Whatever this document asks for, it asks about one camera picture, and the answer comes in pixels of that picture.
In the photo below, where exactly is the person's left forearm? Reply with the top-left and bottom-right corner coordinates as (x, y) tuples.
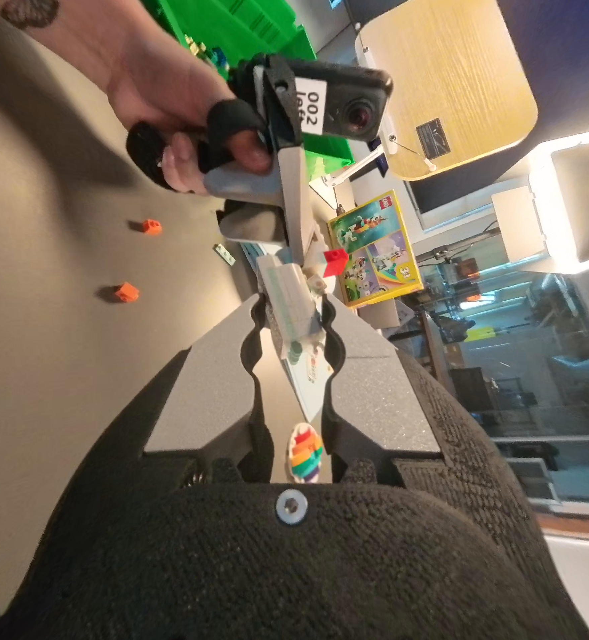
(0, 0), (175, 91)

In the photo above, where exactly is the dark blue partition panel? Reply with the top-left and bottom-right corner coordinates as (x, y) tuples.
(408, 0), (589, 217)

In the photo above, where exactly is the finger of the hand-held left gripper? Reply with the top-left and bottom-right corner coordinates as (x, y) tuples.
(276, 145), (326, 267)

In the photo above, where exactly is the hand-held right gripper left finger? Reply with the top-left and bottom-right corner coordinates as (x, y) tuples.
(143, 293), (275, 482)

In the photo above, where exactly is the pile of loose lego pieces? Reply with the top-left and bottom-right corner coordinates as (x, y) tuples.
(183, 34), (231, 76)

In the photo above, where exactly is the rainbow lego disc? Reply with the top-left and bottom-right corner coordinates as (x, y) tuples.
(286, 421), (324, 484)

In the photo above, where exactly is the small light wooden table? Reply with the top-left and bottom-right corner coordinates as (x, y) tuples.
(308, 0), (540, 201)

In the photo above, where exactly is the yellow lego set box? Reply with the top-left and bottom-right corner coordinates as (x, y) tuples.
(327, 189), (425, 309)

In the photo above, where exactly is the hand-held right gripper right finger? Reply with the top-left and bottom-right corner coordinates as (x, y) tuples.
(320, 293), (443, 483)

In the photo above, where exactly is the white lego animal model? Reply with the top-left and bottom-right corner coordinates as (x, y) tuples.
(256, 247), (350, 362)

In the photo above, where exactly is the open light blue instruction booklet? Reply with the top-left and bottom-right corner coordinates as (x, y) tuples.
(238, 239), (336, 425)

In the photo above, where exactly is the person's left hand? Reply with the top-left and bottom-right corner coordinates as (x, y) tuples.
(106, 47), (275, 195)

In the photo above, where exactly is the green plastic bin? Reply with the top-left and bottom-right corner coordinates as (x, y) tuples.
(141, 0), (353, 171)

